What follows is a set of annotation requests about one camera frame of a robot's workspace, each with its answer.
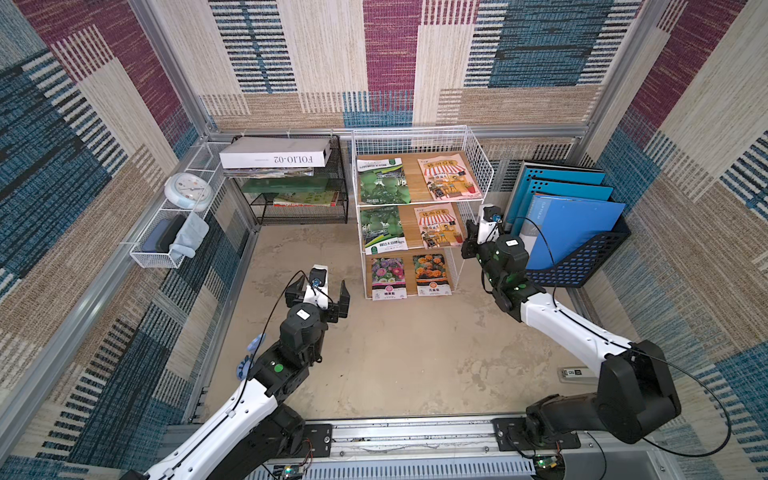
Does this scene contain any green seed bag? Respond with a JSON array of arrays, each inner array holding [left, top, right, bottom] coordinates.
[[357, 157, 412, 205], [359, 206, 408, 255]]

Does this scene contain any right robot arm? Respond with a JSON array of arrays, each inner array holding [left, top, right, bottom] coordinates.
[[461, 219, 682, 445]]

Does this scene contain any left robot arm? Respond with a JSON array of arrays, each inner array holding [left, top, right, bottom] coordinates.
[[122, 265, 350, 479]]

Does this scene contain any orange flower seed packet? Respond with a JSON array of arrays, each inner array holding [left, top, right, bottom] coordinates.
[[413, 254, 452, 297]]

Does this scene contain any purple flower seed packet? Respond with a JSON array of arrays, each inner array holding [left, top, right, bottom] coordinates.
[[371, 258, 407, 301]]

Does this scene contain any teal folder middle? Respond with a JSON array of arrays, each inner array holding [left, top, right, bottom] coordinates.
[[507, 179, 613, 234]]

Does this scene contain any teal folder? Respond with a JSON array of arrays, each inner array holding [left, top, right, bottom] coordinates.
[[507, 179, 613, 234], [505, 161, 605, 228]]

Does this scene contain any teal folder back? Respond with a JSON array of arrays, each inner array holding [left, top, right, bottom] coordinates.
[[505, 161, 605, 228]]

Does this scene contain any blue folder front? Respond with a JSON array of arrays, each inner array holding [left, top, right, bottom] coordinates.
[[519, 194, 626, 270]]

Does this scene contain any red green book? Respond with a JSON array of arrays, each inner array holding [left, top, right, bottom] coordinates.
[[272, 191, 339, 207]]

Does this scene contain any black file holder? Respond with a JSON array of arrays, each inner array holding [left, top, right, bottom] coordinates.
[[526, 215, 631, 288]]

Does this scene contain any green book in tray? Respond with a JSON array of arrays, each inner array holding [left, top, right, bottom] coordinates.
[[241, 177, 328, 195]]

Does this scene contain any light blue cloth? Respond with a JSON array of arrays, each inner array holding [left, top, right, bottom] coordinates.
[[169, 213, 209, 262]]

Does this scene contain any dark blue case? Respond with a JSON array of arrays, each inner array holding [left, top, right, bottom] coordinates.
[[140, 215, 186, 253]]

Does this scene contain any white round clock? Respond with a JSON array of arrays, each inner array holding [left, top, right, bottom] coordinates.
[[164, 172, 213, 212]]

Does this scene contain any white folio box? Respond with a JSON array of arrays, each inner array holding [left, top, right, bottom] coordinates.
[[219, 137, 331, 169]]

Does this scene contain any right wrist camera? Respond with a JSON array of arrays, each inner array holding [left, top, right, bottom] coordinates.
[[478, 204, 503, 245]]

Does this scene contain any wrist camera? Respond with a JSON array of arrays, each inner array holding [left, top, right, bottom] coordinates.
[[478, 204, 503, 245], [303, 264, 333, 310]]

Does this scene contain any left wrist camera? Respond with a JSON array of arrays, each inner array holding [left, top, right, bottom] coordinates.
[[303, 264, 333, 310]]

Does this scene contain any white wire shelf rack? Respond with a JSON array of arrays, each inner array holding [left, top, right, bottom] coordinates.
[[350, 126, 494, 300]]

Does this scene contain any white wire wall basket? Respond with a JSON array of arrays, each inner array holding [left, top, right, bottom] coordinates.
[[130, 141, 225, 269]]

